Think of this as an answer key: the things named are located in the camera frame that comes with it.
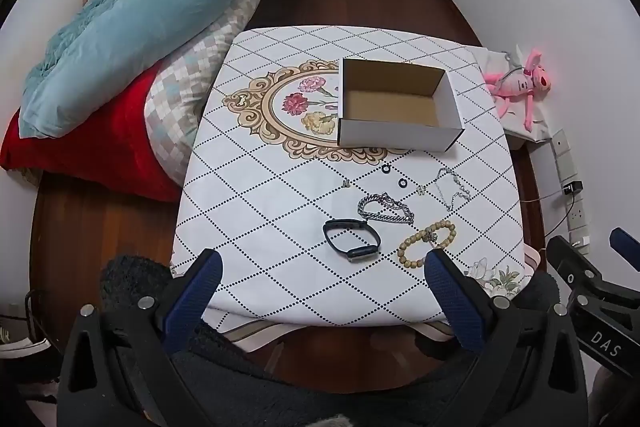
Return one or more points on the beige undercloth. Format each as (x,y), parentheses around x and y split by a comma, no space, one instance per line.
(260,337)

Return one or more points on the black smart band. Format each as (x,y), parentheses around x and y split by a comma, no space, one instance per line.
(357,253)

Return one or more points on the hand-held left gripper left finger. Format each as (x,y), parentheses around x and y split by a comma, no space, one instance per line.
(200,294)

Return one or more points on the white cardboard box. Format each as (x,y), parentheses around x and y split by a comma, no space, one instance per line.
(390,139)

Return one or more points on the light blue duvet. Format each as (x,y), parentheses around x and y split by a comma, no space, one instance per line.
(140,22)

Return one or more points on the black charger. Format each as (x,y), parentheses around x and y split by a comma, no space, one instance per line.
(571,188)

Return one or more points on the white wall socket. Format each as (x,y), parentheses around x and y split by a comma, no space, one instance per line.
(577,217)

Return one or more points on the white diamond pattern tablecloth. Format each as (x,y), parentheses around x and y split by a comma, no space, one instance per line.
(280,217)

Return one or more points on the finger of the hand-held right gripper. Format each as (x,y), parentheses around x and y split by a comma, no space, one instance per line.
(567,259)
(627,247)

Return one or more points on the red blanket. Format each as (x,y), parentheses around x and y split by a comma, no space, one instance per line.
(90,142)

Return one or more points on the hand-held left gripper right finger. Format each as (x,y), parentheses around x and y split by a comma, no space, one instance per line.
(450,297)

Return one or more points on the checkered bed sheet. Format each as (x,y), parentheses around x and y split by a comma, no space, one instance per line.
(190,77)

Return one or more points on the white wall plate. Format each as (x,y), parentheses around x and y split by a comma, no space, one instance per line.
(567,167)
(561,142)

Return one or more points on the pink plush toy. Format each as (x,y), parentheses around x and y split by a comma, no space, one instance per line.
(525,82)

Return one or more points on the dark fuzzy garment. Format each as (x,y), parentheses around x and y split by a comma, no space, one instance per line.
(300,387)

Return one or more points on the white plug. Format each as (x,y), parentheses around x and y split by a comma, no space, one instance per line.
(580,241)

